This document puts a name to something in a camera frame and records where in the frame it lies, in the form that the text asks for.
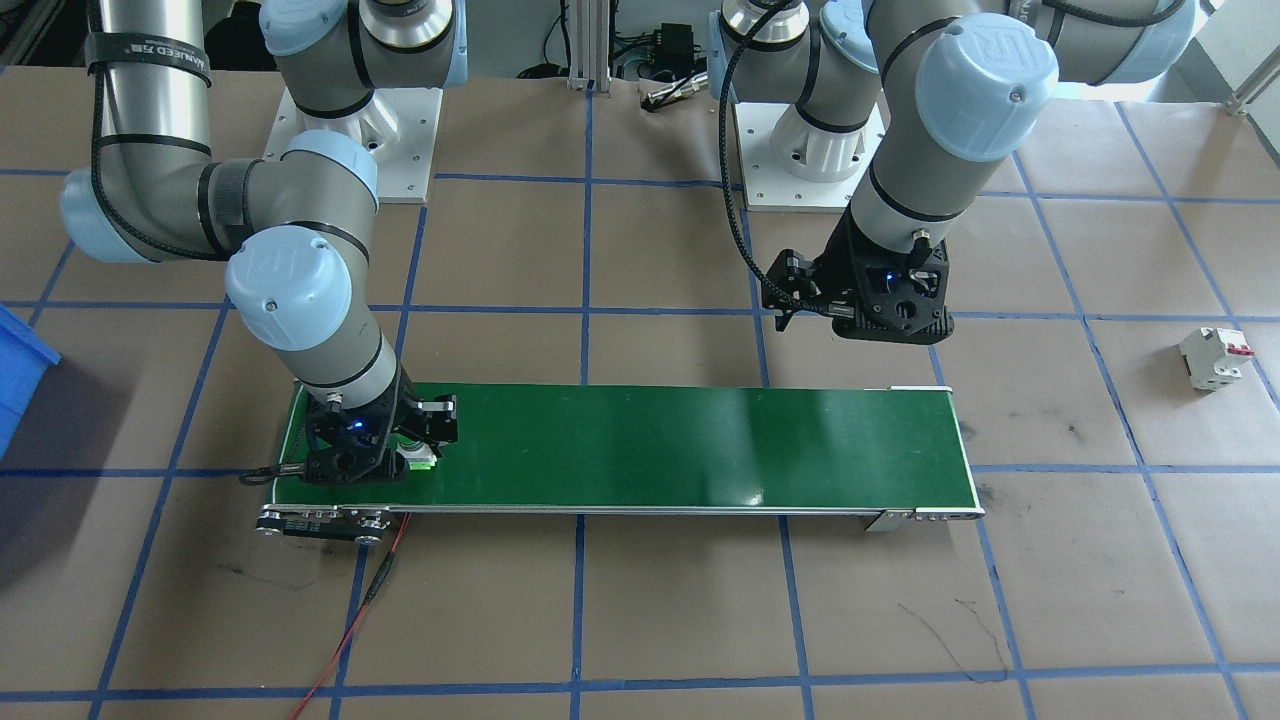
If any green conveyor belt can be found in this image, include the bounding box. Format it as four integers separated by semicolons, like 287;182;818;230
255;380;986;546

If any silver metal plug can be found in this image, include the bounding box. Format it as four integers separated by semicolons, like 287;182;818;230
645;72;713;111

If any white red circuit breaker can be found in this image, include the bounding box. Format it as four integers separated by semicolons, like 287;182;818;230
1178;327;1256;393

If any blue plastic bin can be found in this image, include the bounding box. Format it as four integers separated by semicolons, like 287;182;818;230
0;305;61;459

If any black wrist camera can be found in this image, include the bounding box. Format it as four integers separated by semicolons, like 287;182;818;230
762;250;836;333
415;393;459;448

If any red black wire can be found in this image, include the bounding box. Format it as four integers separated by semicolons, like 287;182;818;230
288;512;411;720

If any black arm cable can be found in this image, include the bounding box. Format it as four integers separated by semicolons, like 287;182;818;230
718;0;801;311

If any white square base plate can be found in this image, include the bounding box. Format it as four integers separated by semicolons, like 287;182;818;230
733;100;886;213
262;88;444;204

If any black box with cables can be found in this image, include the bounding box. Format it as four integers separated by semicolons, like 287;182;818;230
655;25;701;71

